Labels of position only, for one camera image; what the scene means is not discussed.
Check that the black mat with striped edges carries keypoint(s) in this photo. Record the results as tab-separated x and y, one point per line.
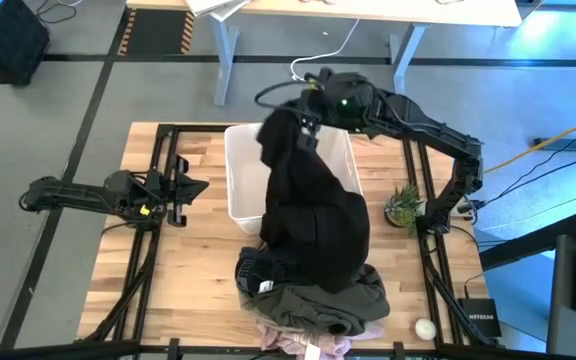
155	32

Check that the small potted green plant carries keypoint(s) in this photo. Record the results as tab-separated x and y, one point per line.
403	207

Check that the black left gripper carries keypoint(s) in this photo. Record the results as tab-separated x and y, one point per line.
188	189

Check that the white papers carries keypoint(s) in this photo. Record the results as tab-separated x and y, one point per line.
213	6

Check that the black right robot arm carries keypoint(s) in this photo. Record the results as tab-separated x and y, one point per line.
418	120

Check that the dark grey desk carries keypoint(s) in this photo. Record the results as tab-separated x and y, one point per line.
563	300

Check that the pink garment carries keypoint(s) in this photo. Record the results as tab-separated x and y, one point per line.
293	342

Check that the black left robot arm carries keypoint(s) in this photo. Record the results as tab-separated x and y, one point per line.
68	192

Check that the black crate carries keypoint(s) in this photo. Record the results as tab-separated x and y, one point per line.
13	45

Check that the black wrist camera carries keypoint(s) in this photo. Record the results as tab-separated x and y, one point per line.
350	105

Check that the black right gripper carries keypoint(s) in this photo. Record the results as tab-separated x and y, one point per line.
313	102

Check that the black aluminium table frame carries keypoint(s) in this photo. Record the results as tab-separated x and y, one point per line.
193	128

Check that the white plastic bin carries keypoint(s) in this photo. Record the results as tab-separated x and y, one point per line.
248	170

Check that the navy garment with white label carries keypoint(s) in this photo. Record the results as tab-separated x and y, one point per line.
253	270

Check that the olive green garment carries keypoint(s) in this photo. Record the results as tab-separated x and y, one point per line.
318	310

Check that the white ball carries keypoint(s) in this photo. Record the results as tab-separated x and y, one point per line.
425	329

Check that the black garment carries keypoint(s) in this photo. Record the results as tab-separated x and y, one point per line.
313	225

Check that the black Netgear box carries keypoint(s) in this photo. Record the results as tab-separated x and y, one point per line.
480	317

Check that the light wooden desk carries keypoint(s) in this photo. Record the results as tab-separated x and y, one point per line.
368	10

